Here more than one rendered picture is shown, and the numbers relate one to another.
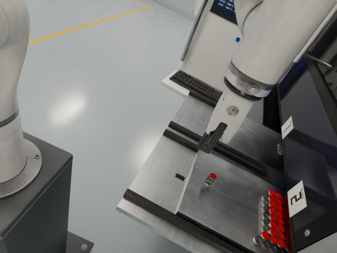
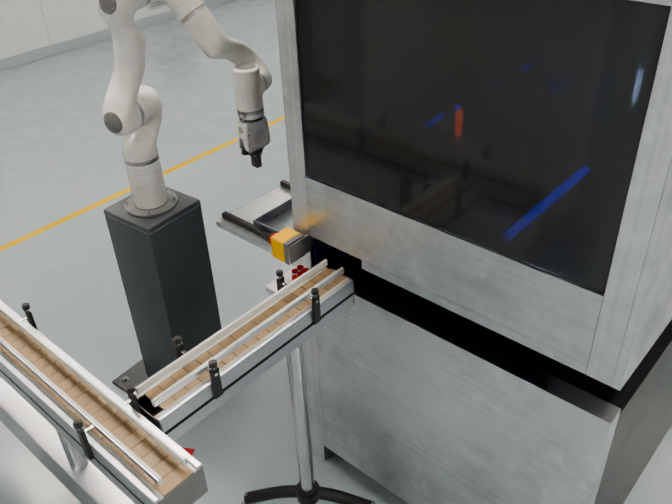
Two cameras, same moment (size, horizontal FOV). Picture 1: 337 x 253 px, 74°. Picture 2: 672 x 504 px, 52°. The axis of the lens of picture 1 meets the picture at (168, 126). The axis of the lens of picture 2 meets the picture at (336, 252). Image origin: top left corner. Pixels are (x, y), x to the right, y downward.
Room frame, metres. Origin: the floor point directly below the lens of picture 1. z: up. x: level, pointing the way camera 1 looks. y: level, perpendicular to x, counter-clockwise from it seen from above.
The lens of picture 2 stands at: (-1.08, -1.52, 2.12)
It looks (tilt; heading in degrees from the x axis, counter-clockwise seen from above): 34 degrees down; 37
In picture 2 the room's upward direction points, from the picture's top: 2 degrees counter-clockwise
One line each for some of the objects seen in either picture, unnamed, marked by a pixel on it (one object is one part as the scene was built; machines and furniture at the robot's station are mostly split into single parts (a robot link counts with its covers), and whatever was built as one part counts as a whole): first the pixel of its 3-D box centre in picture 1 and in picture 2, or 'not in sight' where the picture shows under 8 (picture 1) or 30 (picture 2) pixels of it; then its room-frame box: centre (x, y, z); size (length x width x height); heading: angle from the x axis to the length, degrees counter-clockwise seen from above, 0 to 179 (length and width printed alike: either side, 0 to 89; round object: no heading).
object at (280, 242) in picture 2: not in sight; (287, 245); (0.17, -0.38, 1.00); 0.08 x 0.07 x 0.07; 85
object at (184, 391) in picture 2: not in sight; (251, 335); (-0.12, -0.50, 0.92); 0.69 x 0.15 x 0.16; 175
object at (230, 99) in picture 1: (231, 105); (252, 130); (0.38, -0.09, 1.21); 0.10 x 0.07 x 0.11; 175
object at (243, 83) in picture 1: (248, 78); (250, 112); (0.38, -0.09, 1.27); 0.09 x 0.08 x 0.03; 175
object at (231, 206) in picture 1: (239, 204); (317, 224); (0.43, -0.29, 0.90); 0.34 x 0.26 x 0.04; 86
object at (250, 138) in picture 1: (247, 138); not in sight; (0.77, -0.32, 0.90); 0.34 x 0.26 x 0.04; 85
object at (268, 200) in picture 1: (268, 217); not in sight; (0.43, -0.38, 0.90); 0.18 x 0.02 x 0.05; 176
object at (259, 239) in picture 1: (261, 238); not in sight; (0.35, -0.35, 0.90); 0.02 x 0.02 x 0.05
